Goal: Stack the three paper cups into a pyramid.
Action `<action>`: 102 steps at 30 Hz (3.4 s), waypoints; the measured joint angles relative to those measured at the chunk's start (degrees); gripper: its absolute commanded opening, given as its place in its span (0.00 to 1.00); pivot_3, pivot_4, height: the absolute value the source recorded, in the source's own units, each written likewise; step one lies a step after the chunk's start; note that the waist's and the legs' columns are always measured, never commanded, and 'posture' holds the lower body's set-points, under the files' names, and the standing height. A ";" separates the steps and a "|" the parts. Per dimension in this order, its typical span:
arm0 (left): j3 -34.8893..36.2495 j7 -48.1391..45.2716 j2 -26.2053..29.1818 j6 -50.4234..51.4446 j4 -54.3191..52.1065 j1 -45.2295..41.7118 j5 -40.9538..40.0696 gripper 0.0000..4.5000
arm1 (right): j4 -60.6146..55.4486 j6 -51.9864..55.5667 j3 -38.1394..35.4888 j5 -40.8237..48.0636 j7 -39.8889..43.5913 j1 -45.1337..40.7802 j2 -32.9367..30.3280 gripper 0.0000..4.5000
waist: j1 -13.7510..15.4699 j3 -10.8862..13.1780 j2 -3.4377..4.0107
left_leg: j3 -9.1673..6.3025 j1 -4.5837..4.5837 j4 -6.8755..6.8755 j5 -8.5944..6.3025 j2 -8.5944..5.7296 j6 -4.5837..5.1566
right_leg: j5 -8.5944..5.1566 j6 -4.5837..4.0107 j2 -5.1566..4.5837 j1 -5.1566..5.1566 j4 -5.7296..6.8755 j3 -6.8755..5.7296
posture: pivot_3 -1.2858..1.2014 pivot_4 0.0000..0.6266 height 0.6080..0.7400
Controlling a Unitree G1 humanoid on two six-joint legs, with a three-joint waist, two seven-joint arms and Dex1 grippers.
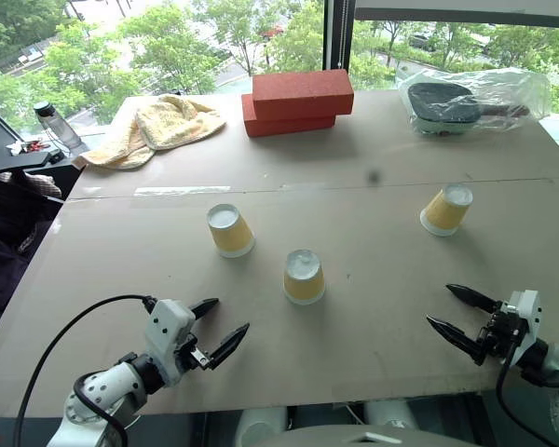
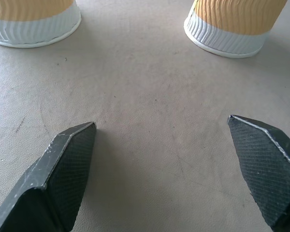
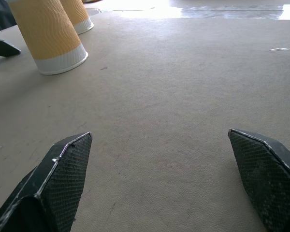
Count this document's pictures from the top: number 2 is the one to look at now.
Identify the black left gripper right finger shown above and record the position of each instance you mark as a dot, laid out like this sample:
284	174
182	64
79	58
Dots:
265	169

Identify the tan and white paper cup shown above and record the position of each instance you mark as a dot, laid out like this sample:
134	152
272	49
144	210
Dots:
33	23
232	26

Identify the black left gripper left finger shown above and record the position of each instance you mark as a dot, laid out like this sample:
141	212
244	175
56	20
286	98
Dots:
58	174

